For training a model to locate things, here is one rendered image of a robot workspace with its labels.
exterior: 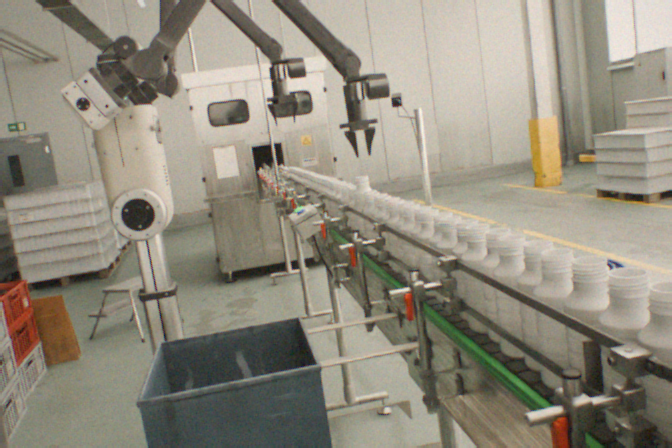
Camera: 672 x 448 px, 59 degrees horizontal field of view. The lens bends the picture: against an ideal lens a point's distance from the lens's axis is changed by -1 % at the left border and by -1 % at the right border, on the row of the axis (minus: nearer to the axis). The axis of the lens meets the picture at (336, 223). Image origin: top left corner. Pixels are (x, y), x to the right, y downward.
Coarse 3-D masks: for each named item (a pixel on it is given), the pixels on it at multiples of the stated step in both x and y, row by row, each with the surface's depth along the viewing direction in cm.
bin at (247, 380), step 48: (192, 336) 130; (240, 336) 132; (288, 336) 133; (144, 384) 106; (192, 384) 131; (240, 384) 101; (288, 384) 103; (144, 432) 100; (192, 432) 101; (240, 432) 103; (288, 432) 104
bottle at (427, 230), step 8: (424, 216) 114; (432, 216) 114; (424, 224) 114; (432, 224) 114; (424, 232) 114; (432, 232) 114; (424, 240) 114; (424, 256) 115; (424, 264) 115; (432, 264) 114; (424, 272) 115; (432, 272) 114; (432, 280) 115; (432, 296) 115
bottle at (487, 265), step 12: (504, 228) 88; (492, 240) 86; (492, 252) 86; (480, 264) 88; (492, 264) 86; (492, 276) 86; (492, 288) 86; (492, 300) 87; (492, 312) 87; (492, 336) 88
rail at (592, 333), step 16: (320, 192) 237; (320, 208) 245; (352, 208) 175; (416, 240) 115; (480, 272) 86; (496, 288) 81; (512, 288) 76; (464, 304) 94; (528, 304) 72; (544, 304) 68; (480, 320) 88; (560, 320) 65; (576, 320) 62; (512, 336) 78; (592, 336) 59; (608, 336) 56; (528, 352) 74; (560, 368) 67
